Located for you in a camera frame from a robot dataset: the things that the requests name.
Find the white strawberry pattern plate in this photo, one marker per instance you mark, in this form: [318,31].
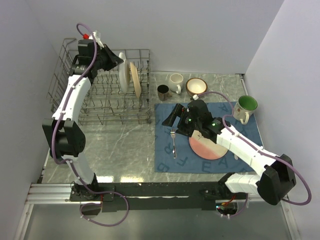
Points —
[124,73]

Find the brown rimmed ceramic bowl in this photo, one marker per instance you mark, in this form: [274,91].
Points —
[195,86]

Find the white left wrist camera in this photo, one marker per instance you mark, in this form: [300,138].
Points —
[95,35]

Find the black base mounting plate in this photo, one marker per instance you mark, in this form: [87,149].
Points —
[118,204]

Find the beige plate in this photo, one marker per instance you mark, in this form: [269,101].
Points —
[136,81]

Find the metal wire dish rack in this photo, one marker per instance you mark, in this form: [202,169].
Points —
[105,100]

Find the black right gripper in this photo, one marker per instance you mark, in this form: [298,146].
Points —
[177,112]

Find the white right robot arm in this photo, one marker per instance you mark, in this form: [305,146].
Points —
[274,175]

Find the dark brown metal cup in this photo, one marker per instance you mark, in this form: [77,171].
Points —
[163,92]

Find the silver fork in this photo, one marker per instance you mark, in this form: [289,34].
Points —
[173,136]

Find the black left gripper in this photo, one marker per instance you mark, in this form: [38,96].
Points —
[113,60]

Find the blue letter pattern cloth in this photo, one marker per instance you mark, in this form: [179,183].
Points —
[187,160]

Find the floral mug green inside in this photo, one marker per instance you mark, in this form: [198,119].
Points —
[244,108]

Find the white ceramic mug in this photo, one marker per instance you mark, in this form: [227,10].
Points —
[176,83]

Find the pink and cream plate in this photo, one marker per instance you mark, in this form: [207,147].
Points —
[205,148]

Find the aluminium frame rail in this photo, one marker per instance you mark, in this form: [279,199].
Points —
[64,193]

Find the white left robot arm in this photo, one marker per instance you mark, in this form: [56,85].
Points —
[63,134]

